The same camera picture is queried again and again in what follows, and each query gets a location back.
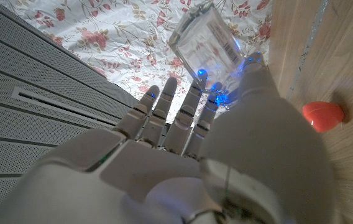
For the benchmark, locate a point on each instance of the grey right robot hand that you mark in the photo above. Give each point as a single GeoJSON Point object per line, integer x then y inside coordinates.
{"type": "Point", "coordinates": [170, 174]}

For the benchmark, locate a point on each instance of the clear glass salt shaker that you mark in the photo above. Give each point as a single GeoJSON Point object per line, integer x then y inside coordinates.
{"type": "Point", "coordinates": [207, 46]}

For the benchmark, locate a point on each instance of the red ball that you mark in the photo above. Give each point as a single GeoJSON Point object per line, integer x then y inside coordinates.
{"type": "Point", "coordinates": [322, 116]}

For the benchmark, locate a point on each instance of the white ceiling vent slot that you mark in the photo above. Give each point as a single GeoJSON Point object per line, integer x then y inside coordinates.
{"type": "Point", "coordinates": [71, 109]}

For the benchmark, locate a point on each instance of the floral backdrop cloth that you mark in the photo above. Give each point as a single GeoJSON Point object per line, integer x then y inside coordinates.
{"type": "Point", "coordinates": [117, 37]}

